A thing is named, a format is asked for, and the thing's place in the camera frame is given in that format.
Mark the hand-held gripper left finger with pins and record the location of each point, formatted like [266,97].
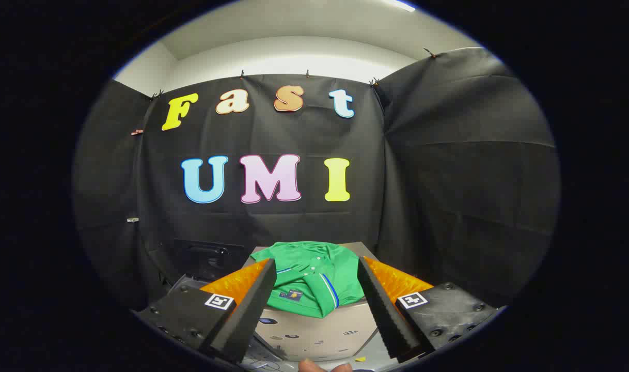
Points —
[247,315]

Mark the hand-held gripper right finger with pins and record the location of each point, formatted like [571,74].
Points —
[389,315]

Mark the green polo shirt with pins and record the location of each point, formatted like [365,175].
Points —
[314,279]

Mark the black backdrop cloth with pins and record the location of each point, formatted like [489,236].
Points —
[438,181]

